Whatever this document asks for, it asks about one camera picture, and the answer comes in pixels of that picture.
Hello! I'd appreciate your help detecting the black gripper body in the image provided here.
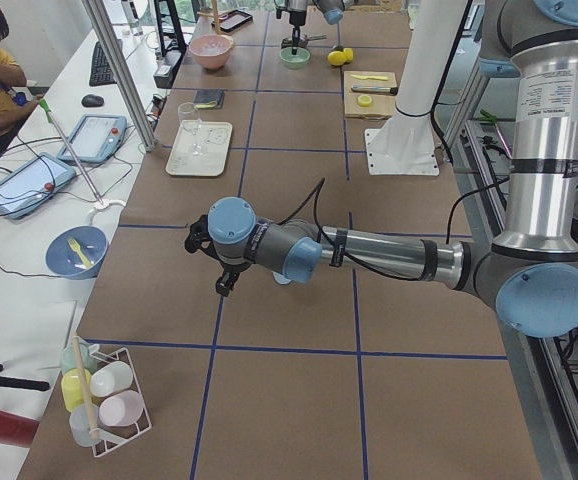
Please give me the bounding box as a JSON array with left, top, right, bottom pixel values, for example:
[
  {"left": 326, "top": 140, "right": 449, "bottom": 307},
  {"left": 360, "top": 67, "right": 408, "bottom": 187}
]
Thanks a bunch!
[
  {"left": 213, "top": 241, "right": 252, "bottom": 274},
  {"left": 288, "top": 10, "right": 307, "bottom": 29}
]

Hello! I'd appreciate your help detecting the green bowl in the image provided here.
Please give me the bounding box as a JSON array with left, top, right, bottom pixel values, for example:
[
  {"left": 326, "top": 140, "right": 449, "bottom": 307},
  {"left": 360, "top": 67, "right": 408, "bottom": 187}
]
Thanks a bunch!
[{"left": 279, "top": 47, "right": 311, "bottom": 70}]

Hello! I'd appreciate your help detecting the light blue plastic cup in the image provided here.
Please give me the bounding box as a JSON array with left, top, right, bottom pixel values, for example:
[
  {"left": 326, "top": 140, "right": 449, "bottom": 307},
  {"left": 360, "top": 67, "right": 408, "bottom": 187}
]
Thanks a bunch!
[{"left": 273, "top": 272, "right": 291, "bottom": 285}]

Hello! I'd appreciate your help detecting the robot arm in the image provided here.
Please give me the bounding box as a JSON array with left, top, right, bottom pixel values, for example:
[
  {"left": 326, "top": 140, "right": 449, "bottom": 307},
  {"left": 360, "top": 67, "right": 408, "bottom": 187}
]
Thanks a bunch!
[
  {"left": 274, "top": 0, "right": 355, "bottom": 55},
  {"left": 185, "top": 1, "right": 578, "bottom": 338}
]

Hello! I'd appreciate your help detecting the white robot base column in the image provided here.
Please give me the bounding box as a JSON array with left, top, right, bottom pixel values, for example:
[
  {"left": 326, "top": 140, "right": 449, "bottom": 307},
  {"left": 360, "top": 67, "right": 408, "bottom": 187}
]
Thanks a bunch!
[{"left": 365, "top": 0, "right": 471, "bottom": 176}]

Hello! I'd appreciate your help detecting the pink bowl with ice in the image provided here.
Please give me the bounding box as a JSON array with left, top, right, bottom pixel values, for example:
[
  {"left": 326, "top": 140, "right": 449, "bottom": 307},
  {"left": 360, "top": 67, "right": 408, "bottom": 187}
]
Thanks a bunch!
[{"left": 189, "top": 34, "right": 234, "bottom": 70}]

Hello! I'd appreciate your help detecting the blue bowl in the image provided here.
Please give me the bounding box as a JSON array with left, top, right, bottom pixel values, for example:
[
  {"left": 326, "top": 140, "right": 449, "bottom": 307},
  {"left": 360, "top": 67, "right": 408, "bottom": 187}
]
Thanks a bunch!
[{"left": 45, "top": 225, "right": 108, "bottom": 280}]

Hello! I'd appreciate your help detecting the yellow lemon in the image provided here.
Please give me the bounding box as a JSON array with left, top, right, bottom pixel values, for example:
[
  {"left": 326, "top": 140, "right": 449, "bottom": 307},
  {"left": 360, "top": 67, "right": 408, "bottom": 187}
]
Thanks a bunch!
[
  {"left": 343, "top": 47, "right": 354, "bottom": 63},
  {"left": 327, "top": 50, "right": 347, "bottom": 67}
]

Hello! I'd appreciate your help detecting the wooden cutting board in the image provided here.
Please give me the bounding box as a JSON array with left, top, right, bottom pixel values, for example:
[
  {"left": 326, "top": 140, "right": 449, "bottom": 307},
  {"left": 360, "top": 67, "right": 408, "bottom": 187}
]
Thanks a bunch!
[{"left": 343, "top": 71, "right": 398, "bottom": 118}]

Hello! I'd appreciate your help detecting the lemon half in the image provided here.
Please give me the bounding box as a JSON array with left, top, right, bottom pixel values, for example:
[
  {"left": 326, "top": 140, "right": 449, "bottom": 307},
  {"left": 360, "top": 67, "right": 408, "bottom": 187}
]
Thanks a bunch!
[{"left": 357, "top": 95, "right": 373, "bottom": 107}]

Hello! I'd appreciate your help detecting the yellow plastic knife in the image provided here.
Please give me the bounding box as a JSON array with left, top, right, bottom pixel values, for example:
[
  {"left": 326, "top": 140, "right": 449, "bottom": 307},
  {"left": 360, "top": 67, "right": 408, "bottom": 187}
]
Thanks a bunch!
[{"left": 350, "top": 74, "right": 390, "bottom": 81}]

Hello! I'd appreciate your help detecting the grey folded cloth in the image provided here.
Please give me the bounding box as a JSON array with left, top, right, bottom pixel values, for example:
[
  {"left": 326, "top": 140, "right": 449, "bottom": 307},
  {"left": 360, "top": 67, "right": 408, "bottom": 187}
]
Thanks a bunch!
[{"left": 193, "top": 89, "right": 225, "bottom": 109}]

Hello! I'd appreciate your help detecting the cream bear tray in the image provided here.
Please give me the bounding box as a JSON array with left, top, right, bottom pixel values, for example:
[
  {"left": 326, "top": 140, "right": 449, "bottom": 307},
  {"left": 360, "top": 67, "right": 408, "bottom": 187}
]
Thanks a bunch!
[{"left": 165, "top": 120, "right": 233, "bottom": 177}]

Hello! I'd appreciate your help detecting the clear wine glass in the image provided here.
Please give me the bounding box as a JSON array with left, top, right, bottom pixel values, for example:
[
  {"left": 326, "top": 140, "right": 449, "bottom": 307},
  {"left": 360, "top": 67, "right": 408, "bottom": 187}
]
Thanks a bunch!
[{"left": 177, "top": 102, "right": 204, "bottom": 156}]

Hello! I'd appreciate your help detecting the cream plastic cup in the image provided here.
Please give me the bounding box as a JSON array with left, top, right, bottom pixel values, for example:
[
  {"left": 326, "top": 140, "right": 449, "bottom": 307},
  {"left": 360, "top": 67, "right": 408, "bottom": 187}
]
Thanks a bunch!
[{"left": 89, "top": 361, "right": 133, "bottom": 398}]

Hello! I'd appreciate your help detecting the yellow plastic fork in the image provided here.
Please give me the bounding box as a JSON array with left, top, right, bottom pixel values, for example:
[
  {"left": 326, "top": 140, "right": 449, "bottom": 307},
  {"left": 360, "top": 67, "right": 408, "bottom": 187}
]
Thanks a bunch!
[{"left": 67, "top": 237, "right": 93, "bottom": 269}]

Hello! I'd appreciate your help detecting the pink plastic cup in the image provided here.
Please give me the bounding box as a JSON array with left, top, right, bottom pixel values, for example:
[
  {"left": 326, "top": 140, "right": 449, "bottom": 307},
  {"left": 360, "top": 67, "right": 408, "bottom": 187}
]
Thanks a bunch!
[{"left": 99, "top": 390, "right": 144, "bottom": 427}]

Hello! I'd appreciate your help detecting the yellow plastic cup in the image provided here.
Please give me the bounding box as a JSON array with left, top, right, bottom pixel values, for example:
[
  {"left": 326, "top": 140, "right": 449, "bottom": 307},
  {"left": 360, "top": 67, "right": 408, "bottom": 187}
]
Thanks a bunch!
[{"left": 60, "top": 368, "right": 84, "bottom": 412}]

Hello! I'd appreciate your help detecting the green plastic cup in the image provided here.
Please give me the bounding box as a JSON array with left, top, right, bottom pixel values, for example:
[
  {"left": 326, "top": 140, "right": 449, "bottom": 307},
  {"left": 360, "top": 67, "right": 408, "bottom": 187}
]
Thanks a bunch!
[{"left": 60, "top": 344, "right": 97, "bottom": 374}]

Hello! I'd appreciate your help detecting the far teach pendant tablet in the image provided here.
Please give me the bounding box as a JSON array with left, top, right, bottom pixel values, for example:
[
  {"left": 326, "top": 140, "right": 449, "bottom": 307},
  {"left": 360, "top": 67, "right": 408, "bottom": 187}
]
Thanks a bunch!
[{"left": 68, "top": 114, "right": 128, "bottom": 164}]

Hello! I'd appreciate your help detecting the teach pendant tablet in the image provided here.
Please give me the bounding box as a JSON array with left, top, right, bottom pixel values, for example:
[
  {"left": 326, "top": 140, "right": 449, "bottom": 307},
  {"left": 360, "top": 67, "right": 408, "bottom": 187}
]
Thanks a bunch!
[
  {"left": 68, "top": 114, "right": 128, "bottom": 164},
  {"left": 0, "top": 153, "right": 76, "bottom": 219}
]

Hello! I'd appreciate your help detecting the clear plastic cup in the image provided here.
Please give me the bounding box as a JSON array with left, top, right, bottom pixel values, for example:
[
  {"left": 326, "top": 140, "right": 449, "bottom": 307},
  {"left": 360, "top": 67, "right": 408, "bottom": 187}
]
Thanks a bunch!
[{"left": 69, "top": 404, "right": 100, "bottom": 447}]

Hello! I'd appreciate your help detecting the black keyboard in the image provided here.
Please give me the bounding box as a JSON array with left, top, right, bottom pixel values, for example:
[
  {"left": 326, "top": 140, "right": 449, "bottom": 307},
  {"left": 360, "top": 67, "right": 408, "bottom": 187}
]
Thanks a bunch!
[{"left": 89, "top": 41, "right": 116, "bottom": 87}]

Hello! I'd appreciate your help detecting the near teach pendant tablet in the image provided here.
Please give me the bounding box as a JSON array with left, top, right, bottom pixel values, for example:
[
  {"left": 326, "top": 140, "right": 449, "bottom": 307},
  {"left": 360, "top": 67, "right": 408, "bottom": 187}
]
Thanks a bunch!
[{"left": 0, "top": 153, "right": 76, "bottom": 219}]

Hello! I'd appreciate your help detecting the black computer mouse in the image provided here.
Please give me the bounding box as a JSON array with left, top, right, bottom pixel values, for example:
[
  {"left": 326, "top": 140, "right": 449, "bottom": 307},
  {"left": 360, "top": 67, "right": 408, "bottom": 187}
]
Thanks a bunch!
[{"left": 81, "top": 94, "right": 105, "bottom": 108}]

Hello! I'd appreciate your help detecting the metal rod with green tip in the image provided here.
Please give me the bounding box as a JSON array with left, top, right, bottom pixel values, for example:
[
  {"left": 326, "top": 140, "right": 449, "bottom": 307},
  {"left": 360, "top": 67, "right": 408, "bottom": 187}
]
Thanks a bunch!
[{"left": 39, "top": 99, "right": 110, "bottom": 211}]

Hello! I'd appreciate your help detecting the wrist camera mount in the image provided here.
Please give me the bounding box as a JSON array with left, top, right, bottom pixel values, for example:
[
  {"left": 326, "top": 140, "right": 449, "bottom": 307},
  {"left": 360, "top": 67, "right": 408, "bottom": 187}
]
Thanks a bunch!
[{"left": 184, "top": 214, "right": 213, "bottom": 255}]

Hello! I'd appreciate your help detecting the white wire cup rack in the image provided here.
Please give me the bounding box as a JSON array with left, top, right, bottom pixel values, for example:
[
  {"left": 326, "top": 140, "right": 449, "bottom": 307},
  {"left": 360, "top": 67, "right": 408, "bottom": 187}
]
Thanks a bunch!
[{"left": 69, "top": 336, "right": 152, "bottom": 459}]

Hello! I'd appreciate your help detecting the aluminium frame post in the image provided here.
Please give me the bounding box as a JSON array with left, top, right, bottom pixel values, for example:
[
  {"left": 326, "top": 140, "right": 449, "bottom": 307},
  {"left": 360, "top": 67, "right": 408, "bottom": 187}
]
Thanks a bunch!
[{"left": 82, "top": 0, "right": 157, "bottom": 152}]

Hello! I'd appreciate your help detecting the wooden rack handle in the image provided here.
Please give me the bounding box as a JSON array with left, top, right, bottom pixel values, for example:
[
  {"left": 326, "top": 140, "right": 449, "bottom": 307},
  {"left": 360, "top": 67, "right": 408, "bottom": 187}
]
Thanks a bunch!
[{"left": 71, "top": 335, "right": 101, "bottom": 441}]

